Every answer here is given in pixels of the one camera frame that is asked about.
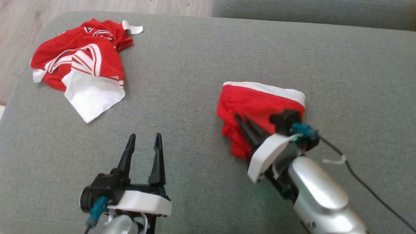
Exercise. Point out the large grey sofa seat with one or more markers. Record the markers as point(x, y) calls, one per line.
point(195, 81)

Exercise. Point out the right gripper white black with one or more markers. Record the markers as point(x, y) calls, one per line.
point(268, 156)

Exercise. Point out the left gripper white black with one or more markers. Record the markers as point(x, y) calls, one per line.
point(143, 201)

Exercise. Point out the red white basketball jersey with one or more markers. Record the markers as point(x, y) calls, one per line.
point(81, 61)

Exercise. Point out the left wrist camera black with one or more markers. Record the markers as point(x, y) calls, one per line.
point(99, 190)

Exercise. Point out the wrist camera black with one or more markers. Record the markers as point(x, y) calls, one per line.
point(284, 120)
point(99, 190)

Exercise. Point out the red shorts white trim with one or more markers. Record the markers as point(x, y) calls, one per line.
point(256, 100)

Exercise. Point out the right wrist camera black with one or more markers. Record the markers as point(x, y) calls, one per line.
point(284, 120)

